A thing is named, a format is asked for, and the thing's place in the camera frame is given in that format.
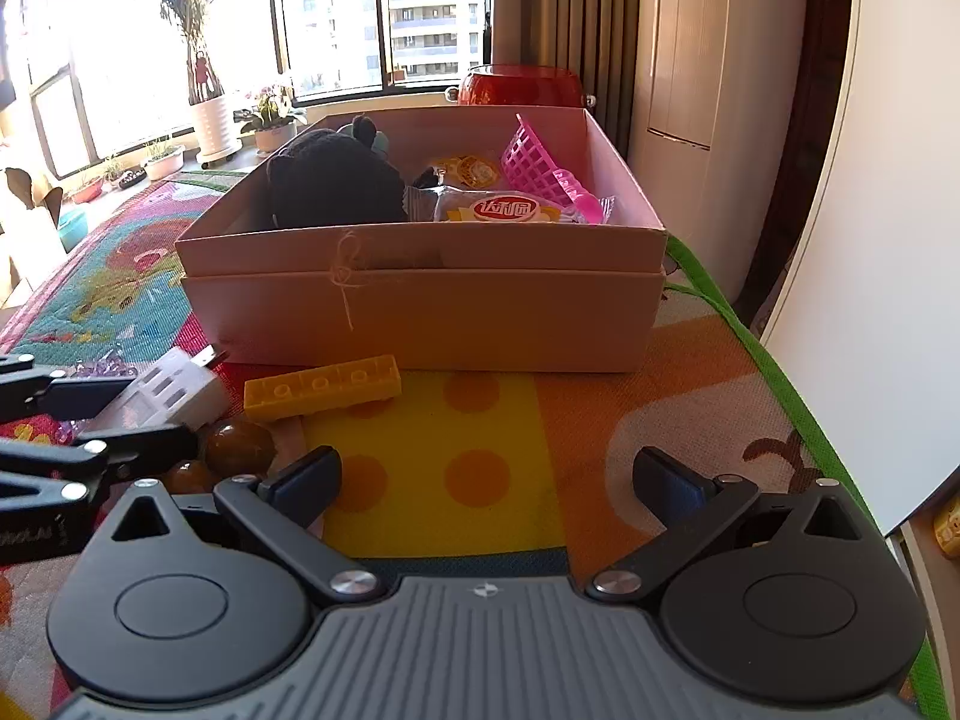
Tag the red bowl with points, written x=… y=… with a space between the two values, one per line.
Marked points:
x=86 y=193

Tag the red label bread packet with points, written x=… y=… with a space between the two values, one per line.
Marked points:
x=502 y=210

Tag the flowering potted plant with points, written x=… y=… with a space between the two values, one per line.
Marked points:
x=274 y=136

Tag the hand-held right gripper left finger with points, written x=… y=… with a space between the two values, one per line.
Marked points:
x=307 y=480

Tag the pink plastic toy basket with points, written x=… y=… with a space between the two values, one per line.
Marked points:
x=532 y=157

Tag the small dark dish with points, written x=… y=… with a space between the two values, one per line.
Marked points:
x=132 y=180

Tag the red pot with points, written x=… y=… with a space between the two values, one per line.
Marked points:
x=517 y=86

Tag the brown curtain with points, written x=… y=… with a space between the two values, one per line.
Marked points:
x=592 y=15

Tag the brown toy ball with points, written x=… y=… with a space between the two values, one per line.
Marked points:
x=187 y=476
x=240 y=446

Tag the pink cardboard box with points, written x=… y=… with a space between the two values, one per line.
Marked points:
x=450 y=322

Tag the beige chair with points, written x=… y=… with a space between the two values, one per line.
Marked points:
x=26 y=247

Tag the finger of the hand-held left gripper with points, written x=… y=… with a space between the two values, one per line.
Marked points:
x=142 y=441
x=75 y=394

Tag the white toy block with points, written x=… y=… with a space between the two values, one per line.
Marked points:
x=180 y=390

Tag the dark red wooden frame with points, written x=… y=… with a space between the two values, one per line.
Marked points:
x=802 y=127

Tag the white panel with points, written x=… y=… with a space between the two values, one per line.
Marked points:
x=900 y=240

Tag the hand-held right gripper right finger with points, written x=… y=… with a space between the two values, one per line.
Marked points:
x=664 y=484

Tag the yellow toy brick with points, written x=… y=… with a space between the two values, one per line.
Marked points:
x=315 y=390

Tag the colourful printed play mat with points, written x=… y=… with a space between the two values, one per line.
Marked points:
x=480 y=465

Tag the yellow toy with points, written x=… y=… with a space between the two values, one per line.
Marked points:
x=949 y=532

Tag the white bowl planter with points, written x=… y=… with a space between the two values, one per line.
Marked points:
x=163 y=163

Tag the black framed window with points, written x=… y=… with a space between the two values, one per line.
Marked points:
x=337 y=15

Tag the dark grey plush toy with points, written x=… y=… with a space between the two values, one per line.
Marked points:
x=330 y=180

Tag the tall plant in white pot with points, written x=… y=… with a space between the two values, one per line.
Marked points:
x=214 y=124

